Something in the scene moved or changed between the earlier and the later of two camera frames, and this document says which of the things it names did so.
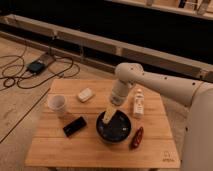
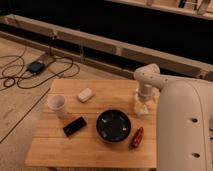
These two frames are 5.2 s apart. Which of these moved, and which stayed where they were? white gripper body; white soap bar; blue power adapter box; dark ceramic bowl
Moved: white gripper body
Stayed: dark ceramic bowl; white soap bar; blue power adapter box
